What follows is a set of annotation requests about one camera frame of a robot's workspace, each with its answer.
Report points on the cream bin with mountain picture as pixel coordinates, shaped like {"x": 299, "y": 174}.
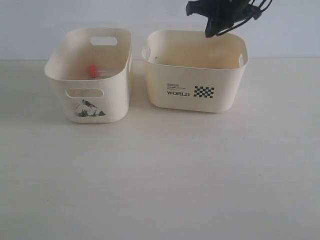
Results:
{"x": 92, "y": 100}

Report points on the orange-capped tube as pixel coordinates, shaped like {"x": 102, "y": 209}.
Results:
{"x": 95, "y": 73}

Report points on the cream bin with WORLD label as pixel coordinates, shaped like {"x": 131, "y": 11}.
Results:
{"x": 184, "y": 70}

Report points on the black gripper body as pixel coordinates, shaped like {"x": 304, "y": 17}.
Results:
{"x": 221, "y": 14}

